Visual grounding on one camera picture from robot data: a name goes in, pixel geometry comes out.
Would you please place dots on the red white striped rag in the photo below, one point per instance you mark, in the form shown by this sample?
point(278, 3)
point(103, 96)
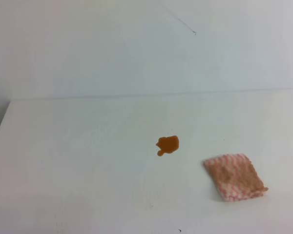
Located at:
point(234, 177)

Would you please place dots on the brown coffee stain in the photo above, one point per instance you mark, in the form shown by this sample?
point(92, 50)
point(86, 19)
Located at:
point(167, 145)

